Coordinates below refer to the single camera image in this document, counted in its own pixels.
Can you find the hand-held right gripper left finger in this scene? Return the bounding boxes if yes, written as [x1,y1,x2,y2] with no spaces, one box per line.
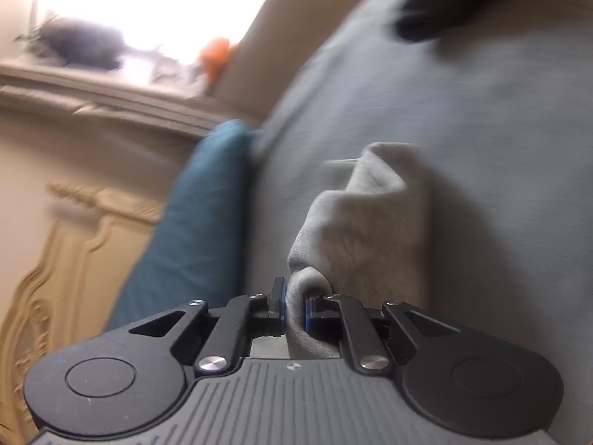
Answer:
[127,277,285,376]

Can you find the dark clothes in box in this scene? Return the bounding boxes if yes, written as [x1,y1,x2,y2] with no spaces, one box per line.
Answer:
[34,16,127,71]

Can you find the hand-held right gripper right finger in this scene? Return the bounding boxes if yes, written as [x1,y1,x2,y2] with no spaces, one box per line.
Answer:
[303,292,459,374]

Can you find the grey sweatpants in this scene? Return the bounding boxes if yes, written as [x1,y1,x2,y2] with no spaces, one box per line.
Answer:
[286,143,434,360]

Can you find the orange bag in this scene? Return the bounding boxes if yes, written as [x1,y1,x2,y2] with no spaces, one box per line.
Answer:
[198,37,232,90]

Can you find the black clothing pile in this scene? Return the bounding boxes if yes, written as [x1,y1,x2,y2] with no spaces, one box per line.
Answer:
[394,0,593,42]

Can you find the teal pillow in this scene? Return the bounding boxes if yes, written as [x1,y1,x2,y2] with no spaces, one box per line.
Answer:
[104,119,260,332]

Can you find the cream carved headboard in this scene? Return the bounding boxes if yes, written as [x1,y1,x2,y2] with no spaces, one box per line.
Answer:
[0,181,163,436]

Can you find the window with metal grille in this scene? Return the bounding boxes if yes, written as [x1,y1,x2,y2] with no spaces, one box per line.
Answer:
[37,0,290,85]

